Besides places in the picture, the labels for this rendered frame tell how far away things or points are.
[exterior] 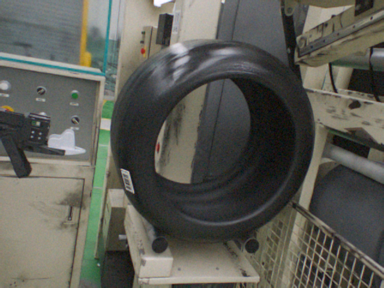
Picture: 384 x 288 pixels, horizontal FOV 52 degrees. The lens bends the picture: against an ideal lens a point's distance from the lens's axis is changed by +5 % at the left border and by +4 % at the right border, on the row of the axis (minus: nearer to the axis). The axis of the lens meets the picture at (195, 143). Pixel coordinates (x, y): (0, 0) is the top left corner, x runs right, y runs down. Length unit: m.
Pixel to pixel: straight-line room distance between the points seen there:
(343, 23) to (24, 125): 0.90
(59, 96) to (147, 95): 0.74
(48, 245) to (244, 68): 1.17
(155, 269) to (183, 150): 0.46
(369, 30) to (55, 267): 1.47
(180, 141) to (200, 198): 0.22
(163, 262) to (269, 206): 0.33
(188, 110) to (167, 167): 0.22
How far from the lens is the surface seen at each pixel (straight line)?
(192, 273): 1.19
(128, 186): 1.00
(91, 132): 1.67
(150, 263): 1.11
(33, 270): 1.85
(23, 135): 1.03
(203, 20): 1.36
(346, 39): 1.22
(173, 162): 1.40
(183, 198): 1.33
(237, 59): 0.98
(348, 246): 1.14
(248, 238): 1.19
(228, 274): 1.22
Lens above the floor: 1.42
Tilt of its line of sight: 13 degrees down
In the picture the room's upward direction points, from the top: 10 degrees clockwise
